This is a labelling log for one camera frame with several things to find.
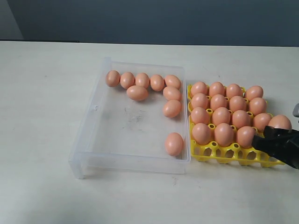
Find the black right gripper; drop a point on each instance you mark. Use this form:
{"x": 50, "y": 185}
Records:
{"x": 281, "y": 144}

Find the brown egg third row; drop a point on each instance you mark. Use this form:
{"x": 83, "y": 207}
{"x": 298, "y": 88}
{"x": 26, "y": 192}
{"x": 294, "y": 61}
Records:
{"x": 281, "y": 122}
{"x": 172, "y": 93}
{"x": 199, "y": 100}

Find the brown egg front row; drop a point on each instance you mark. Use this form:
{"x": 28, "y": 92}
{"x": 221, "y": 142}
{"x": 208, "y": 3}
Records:
{"x": 240, "y": 119}
{"x": 201, "y": 133}
{"x": 174, "y": 144}
{"x": 261, "y": 120}

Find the brown egg fourth row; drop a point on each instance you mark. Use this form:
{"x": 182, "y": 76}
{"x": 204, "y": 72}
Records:
{"x": 218, "y": 101}
{"x": 237, "y": 103}
{"x": 244, "y": 136}
{"x": 172, "y": 108}

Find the yellow plastic egg tray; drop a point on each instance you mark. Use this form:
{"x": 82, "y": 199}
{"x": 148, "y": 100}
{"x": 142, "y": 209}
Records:
{"x": 233, "y": 152}

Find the brown egg fifth row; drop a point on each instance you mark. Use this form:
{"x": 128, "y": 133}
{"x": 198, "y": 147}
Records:
{"x": 257, "y": 106}
{"x": 221, "y": 115}
{"x": 224, "y": 135}
{"x": 199, "y": 115}

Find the clear plastic egg box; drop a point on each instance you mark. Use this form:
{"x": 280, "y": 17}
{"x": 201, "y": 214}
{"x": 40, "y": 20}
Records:
{"x": 117, "y": 132}

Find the brown egg top row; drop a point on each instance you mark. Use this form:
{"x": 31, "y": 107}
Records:
{"x": 157, "y": 82}
{"x": 112, "y": 78}
{"x": 172, "y": 81}
{"x": 142, "y": 79}
{"x": 127, "y": 79}

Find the brown egg second row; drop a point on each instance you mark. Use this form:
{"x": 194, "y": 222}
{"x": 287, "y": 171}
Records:
{"x": 137, "y": 93}

